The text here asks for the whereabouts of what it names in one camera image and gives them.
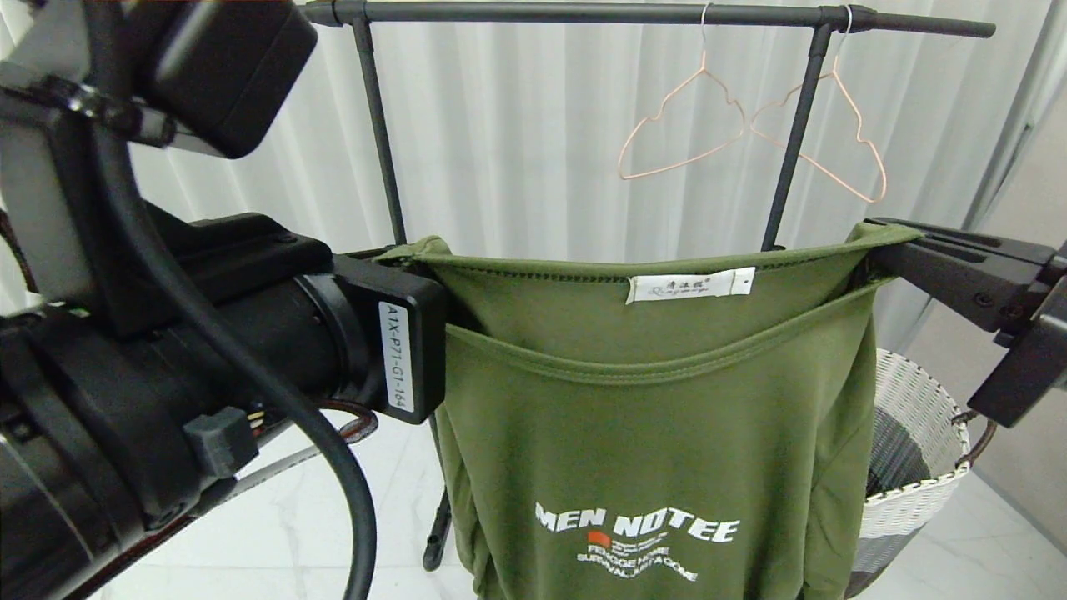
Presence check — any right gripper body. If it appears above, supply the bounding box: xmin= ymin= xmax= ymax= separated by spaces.
xmin=967 ymin=258 xmax=1067 ymax=430

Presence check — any black clothes rack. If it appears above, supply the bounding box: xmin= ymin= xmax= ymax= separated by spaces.
xmin=304 ymin=0 xmax=997 ymax=573

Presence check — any white curtain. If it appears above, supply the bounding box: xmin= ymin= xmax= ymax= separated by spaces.
xmin=0 ymin=0 xmax=1053 ymax=355

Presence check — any pink clothes hanger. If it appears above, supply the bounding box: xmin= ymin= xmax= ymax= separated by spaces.
xmin=750 ymin=7 xmax=888 ymax=204
xmin=618 ymin=4 xmax=747 ymax=181

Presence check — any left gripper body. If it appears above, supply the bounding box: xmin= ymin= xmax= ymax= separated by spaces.
xmin=125 ymin=212 xmax=448 ymax=428

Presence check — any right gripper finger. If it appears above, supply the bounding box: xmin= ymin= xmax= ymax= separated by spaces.
xmin=865 ymin=217 xmax=1067 ymax=336

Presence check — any black cable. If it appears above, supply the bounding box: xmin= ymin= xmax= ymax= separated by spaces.
xmin=79 ymin=0 xmax=380 ymax=600

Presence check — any green long-sleeved shirt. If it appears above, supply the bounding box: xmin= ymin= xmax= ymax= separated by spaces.
xmin=375 ymin=221 xmax=924 ymax=600

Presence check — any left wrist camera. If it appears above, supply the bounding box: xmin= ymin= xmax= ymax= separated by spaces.
xmin=0 ymin=0 xmax=319 ymax=305

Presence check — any white laundry basket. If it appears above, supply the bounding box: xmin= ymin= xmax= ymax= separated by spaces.
xmin=842 ymin=348 xmax=999 ymax=599

